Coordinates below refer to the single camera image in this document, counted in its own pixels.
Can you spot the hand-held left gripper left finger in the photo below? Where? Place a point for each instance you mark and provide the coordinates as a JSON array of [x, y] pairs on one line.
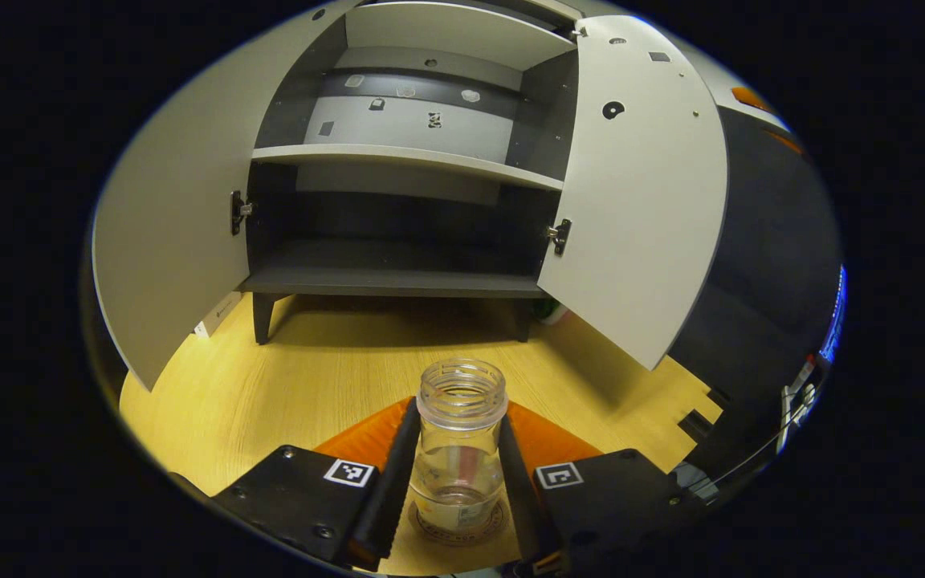
[[394, 482]]

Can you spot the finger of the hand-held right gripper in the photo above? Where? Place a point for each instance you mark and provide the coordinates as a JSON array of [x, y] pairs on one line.
[[785, 143], [751, 98]]

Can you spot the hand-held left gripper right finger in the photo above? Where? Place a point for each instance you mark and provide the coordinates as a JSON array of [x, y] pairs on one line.
[[523, 502]]

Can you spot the round brown coaster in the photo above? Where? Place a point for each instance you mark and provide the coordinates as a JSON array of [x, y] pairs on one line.
[[438, 535]]

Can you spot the clear glass bottle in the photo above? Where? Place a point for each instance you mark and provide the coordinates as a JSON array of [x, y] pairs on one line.
[[460, 449]]

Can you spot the white cabinet door cat sticker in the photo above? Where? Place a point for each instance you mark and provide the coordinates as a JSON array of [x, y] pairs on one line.
[[639, 201]]

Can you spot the white and grey cabinet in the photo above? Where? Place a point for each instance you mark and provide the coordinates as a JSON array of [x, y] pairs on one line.
[[398, 156]]

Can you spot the white cabinet door phone sticker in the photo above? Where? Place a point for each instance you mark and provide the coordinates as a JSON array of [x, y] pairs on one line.
[[189, 201]]

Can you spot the blue lit screen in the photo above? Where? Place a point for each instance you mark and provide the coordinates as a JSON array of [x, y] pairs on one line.
[[836, 321]]

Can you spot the white and green object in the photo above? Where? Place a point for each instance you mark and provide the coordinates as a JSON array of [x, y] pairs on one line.
[[555, 313]]

